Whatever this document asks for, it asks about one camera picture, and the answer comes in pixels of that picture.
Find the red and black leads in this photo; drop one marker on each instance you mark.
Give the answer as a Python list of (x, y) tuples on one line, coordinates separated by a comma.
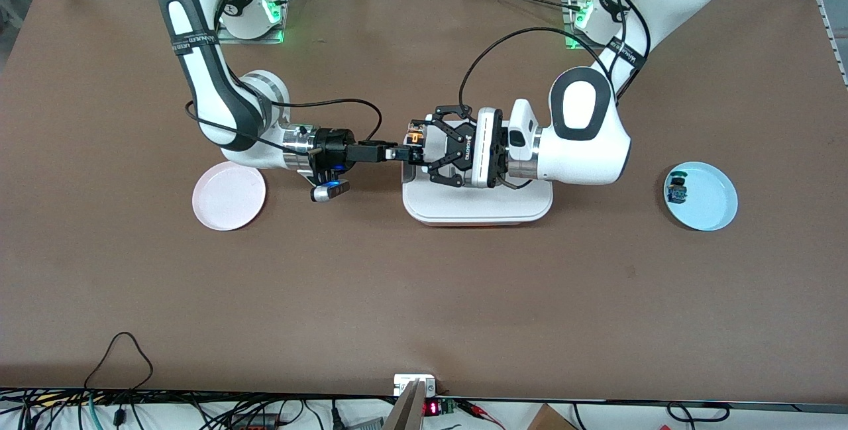
[(480, 413)]

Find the brown cardboard box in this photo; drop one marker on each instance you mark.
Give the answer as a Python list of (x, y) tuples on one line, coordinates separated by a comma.
[(550, 420)]

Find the orange and black switch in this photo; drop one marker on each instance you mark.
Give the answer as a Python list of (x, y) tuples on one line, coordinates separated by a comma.
[(416, 137)]

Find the light blue round plate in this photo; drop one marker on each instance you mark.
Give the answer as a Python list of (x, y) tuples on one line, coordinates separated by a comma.
[(712, 208)]

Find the blue and black switch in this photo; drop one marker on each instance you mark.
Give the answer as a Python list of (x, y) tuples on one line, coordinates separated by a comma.
[(677, 188)]

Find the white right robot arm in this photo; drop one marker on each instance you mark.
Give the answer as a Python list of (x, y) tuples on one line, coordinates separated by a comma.
[(218, 99)]

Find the red digit display board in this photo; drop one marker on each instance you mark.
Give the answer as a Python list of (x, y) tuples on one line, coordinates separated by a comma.
[(434, 407)]

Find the small white box device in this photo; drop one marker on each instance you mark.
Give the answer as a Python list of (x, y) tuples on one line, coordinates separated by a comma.
[(414, 380)]

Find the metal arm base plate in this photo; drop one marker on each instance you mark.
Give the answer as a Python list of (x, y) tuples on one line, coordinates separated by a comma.
[(278, 36), (571, 36)]

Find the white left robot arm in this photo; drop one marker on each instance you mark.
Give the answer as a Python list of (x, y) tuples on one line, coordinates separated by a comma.
[(583, 152)]

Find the pink round plate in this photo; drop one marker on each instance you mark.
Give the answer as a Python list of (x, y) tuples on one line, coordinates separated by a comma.
[(228, 201)]

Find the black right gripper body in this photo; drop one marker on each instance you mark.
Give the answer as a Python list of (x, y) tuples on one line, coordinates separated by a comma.
[(329, 147)]

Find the grey metal profile bar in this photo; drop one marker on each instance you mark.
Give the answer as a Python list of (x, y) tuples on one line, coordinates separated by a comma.
[(405, 413)]

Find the white lunch box grey clips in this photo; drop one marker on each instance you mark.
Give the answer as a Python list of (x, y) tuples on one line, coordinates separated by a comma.
[(477, 208)]

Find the aluminium frame rail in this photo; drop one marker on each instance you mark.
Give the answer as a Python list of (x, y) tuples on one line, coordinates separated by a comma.
[(828, 19)]

